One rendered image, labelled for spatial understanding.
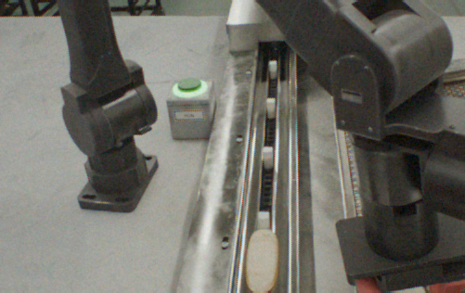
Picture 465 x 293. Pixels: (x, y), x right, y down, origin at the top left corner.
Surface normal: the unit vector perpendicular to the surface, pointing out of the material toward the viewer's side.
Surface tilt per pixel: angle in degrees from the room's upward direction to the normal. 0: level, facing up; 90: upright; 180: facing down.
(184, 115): 90
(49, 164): 0
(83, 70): 80
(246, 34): 90
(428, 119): 8
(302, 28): 93
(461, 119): 3
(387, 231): 95
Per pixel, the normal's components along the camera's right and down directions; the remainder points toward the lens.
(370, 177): -0.66, 0.55
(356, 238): -0.26, -0.81
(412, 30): 0.26, -0.54
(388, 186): -0.30, 0.59
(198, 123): -0.08, 0.57
